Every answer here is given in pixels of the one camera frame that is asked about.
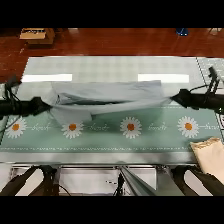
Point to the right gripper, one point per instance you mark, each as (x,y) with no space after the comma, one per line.
(183,97)

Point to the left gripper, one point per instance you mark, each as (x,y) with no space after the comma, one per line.
(40,105)

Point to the light blue shirt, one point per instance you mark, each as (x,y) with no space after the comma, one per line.
(110,96)

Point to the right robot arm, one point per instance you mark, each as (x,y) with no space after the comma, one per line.
(210,100)

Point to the cream garment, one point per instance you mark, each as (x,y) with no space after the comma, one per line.
(210,156)

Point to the blue object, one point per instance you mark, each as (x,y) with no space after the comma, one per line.
(182,31)

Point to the cardboard box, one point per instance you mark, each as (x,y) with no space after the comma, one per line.
(37,35)

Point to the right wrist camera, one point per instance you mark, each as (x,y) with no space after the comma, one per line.
(214,80)

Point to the silver frame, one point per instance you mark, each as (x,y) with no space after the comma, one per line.
(136,181)

